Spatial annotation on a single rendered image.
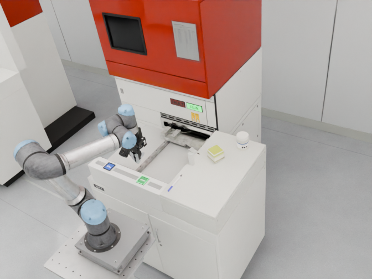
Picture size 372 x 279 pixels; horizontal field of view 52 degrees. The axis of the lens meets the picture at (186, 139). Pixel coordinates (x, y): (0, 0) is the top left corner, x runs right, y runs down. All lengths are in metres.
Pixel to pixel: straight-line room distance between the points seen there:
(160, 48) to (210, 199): 0.92
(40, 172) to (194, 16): 1.08
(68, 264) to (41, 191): 1.82
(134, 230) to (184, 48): 1.02
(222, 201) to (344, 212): 1.50
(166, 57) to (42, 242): 1.92
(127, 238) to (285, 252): 1.36
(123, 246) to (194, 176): 0.53
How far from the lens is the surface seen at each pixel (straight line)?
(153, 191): 2.11
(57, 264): 2.16
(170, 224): 2.24
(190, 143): 2.49
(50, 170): 1.63
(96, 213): 1.89
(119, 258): 1.98
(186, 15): 2.07
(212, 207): 1.97
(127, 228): 2.07
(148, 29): 2.27
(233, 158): 2.22
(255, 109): 2.97
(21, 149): 1.73
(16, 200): 3.90
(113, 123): 1.82
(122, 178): 2.23
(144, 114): 2.78
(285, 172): 3.52
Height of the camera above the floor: 2.46
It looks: 39 degrees down
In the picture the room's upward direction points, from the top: 9 degrees counter-clockwise
